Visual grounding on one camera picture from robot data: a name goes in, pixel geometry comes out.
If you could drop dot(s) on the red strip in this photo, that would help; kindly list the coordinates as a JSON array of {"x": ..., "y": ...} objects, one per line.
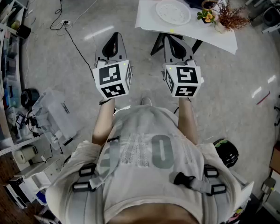
[{"x": 263, "y": 98}]

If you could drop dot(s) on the person's white printed shirt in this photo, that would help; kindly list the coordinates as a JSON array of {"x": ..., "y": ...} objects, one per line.
[{"x": 142, "y": 183}]

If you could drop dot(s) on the person's right forearm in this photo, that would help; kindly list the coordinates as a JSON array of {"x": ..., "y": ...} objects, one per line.
[{"x": 187, "y": 120}]

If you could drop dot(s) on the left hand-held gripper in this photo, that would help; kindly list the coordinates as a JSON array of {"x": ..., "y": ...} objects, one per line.
[{"x": 112, "y": 78}]

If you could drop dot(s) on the black cylinder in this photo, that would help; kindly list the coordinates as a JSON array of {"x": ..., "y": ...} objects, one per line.
[{"x": 23, "y": 31}]

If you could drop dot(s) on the black helmet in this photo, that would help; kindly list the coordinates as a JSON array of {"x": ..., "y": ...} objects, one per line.
[{"x": 226, "y": 151}]

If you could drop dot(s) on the black round roll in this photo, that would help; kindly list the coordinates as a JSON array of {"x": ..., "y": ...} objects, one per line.
[{"x": 30, "y": 98}]

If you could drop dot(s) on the orange flower potted plant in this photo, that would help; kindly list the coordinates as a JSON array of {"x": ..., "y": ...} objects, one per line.
[{"x": 207, "y": 17}]

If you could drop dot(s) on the grey harness with black buckles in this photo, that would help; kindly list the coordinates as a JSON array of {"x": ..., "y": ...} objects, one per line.
[{"x": 200, "y": 185}]

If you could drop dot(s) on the clear plastic bin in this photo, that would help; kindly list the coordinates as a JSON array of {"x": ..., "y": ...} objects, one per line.
[{"x": 53, "y": 118}]

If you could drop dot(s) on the person's left forearm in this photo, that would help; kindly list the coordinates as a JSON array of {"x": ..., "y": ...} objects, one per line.
[{"x": 103, "y": 122}]

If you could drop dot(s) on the white perforated round plate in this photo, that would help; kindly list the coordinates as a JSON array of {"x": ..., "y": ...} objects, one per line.
[{"x": 173, "y": 11}]

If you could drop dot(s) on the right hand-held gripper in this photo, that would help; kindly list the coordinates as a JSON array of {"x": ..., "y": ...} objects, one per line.
[{"x": 184, "y": 78}]

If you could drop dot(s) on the white shelf unit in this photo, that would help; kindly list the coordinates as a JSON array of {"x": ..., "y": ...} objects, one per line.
[{"x": 4, "y": 78}]

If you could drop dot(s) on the dried brown plant in vase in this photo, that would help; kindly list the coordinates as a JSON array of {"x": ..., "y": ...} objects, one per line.
[{"x": 231, "y": 17}]

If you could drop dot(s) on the person's light shoe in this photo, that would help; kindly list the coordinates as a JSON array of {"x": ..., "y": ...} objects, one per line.
[{"x": 146, "y": 101}]

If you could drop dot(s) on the small white power strip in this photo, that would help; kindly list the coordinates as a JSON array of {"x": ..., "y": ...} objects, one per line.
[{"x": 66, "y": 22}]

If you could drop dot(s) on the white label printer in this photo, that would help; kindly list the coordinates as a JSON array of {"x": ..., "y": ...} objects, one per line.
[{"x": 25, "y": 154}]

